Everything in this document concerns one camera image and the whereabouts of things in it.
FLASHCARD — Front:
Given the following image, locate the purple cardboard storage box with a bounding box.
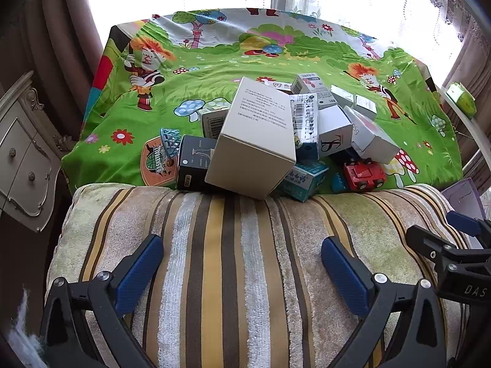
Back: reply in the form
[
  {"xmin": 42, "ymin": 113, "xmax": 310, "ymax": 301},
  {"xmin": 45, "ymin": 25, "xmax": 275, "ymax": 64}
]
[{"xmin": 441, "ymin": 177, "xmax": 486, "ymax": 250}]

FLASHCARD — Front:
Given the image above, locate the white carton with pink mark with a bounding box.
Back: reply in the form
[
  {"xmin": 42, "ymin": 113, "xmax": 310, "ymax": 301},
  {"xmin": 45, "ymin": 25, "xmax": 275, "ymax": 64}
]
[{"xmin": 342, "ymin": 105, "xmax": 400, "ymax": 165}]

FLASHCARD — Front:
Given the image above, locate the brown drape beside desk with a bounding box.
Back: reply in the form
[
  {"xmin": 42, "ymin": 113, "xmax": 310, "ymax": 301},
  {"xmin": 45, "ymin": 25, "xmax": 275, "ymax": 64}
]
[{"xmin": 441, "ymin": 8, "xmax": 491, "ymax": 102}]

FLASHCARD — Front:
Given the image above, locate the teal toy basketball hoop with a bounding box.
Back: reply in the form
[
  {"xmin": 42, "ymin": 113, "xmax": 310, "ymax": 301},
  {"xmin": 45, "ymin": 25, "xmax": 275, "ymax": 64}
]
[{"xmin": 159, "ymin": 128, "xmax": 184, "ymax": 160}]

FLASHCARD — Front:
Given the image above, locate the green tissue pack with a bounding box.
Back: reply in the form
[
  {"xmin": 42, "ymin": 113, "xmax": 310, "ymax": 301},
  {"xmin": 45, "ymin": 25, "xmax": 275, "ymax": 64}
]
[{"xmin": 447, "ymin": 81, "xmax": 478, "ymax": 120}]

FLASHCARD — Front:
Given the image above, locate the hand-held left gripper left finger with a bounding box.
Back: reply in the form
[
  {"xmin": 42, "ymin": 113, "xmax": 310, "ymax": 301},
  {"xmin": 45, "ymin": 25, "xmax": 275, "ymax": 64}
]
[{"xmin": 38, "ymin": 234, "xmax": 165, "ymax": 368}]

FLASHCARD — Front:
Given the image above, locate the pile of small white boxes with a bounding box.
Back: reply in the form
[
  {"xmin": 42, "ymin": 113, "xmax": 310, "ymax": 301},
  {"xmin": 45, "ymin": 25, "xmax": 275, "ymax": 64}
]
[{"xmin": 197, "ymin": 73, "xmax": 379, "ymax": 162}]

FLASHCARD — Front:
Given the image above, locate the brown drape beside nightstand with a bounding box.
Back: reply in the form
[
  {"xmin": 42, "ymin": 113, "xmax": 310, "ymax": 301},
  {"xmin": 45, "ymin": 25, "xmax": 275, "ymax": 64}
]
[{"xmin": 0, "ymin": 0, "xmax": 112, "ymax": 154}]

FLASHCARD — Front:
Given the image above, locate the green cartoon printed blanket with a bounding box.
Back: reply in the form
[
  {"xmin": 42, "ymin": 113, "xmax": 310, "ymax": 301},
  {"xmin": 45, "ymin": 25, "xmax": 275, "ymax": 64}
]
[{"xmin": 61, "ymin": 8, "xmax": 463, "ymax": 197}]

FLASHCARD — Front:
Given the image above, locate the striped beige cushion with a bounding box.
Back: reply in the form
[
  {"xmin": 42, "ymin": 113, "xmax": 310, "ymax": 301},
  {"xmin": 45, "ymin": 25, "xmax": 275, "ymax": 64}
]
[{"xmin": 46, "ymin": 182, "xmax": 476, "ymax": 368}]

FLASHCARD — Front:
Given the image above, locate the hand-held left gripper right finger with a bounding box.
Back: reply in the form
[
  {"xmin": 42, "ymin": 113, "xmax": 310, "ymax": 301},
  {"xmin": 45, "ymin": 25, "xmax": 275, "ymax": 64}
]
[{"xmin": 321, "ymin": 236, "xmax": 447, "ymax": 368}]

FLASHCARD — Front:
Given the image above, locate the white curved desk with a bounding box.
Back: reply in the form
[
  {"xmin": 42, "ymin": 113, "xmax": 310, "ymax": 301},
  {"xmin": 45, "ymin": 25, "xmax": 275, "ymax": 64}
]
[{"xmin": 437, "ymin": 84, "xmax": 491, "ymax": 171}]

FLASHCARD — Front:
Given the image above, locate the black carton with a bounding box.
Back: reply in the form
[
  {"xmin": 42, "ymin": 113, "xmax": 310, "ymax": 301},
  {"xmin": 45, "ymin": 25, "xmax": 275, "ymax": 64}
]
[{"xmin": 176, "ymin": 134, "xmax": 218, "ymax": 192}]

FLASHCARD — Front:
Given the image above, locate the large beige carton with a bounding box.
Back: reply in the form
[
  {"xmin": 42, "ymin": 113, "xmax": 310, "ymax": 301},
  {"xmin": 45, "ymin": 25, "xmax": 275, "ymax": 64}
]
[{"xmin": 204, "ymin": 77, "xmax": 297, "ymax": 201}]

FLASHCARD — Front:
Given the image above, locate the red toy car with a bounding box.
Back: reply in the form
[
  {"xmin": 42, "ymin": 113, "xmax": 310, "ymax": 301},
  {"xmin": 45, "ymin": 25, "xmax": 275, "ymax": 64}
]
[{"xmin": 342, "ymin": 158, "xmax": 387, "ymax": 193}]

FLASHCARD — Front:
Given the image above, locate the white carved nightstand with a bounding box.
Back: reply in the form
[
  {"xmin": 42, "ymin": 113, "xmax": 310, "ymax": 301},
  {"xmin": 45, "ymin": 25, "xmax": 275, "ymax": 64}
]
[{"xmin": 0, "ymin": 70, "xmax": 64, "ymax": 234}]

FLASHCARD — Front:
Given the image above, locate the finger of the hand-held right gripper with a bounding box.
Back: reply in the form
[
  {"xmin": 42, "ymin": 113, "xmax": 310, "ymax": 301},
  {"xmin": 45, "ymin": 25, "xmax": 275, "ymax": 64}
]
[
  {"xmin": 446, "ymin": 210, "xmax": 491, "ymax": 248},
  {"xmin": 406, "ymin": 224, "xmax": 462, "ymax": 268}
]

